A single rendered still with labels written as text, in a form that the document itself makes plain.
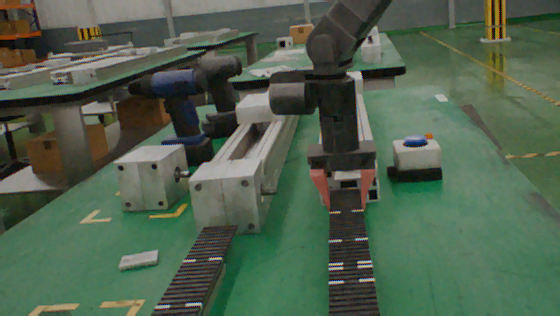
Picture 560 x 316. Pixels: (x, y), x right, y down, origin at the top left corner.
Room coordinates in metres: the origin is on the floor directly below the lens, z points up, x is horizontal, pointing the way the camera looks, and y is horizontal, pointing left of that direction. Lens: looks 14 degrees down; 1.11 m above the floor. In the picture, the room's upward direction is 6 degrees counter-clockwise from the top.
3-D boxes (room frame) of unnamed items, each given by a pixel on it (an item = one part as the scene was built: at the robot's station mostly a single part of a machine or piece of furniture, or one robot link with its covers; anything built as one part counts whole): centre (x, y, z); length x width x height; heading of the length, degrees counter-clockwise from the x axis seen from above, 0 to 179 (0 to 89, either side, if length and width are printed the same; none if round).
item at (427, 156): (0.93, -0.18, 0.81); 0.10 x 0.08 x 0.06; 86
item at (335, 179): (1.22, -0.07, 0.82); 0.80 x 0.10 x 0.09; 176
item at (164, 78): (1.18, 0.34, 0.89); 0.20 x 0.08 x 0.22; 87
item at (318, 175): (0.75, -0.02, 0.85); 0.07 x 0.07 x 0.09; 86
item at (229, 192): (0.78, 0.13, 0.83); 0.12 x 0.09 x 0.10; 86
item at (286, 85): (0.76, 0.00, 1.01); 0.12 x 0.09 x 0.12; 68
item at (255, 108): (1.23, 0.12, 0.87); 0.16 x 0.11 x 0.07; 176
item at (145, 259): (0.68, 0.27, 0.78); 0.05 x 0.03 x 0.01; 100
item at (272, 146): (1.23, 0.12, 0.82); 0.80 x 0.10 x 0.09; 176
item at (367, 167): (0.75, -0.05, 0.85); 0.07 x 0.07 x 0.09; 86
